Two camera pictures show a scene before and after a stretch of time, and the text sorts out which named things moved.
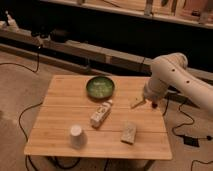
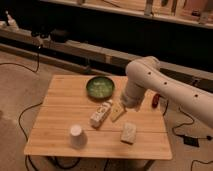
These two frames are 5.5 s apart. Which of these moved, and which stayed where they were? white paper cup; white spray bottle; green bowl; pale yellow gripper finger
Moved: pale yellow gripper finger
Stayed: white spray bottle; white paper cup; green bowl
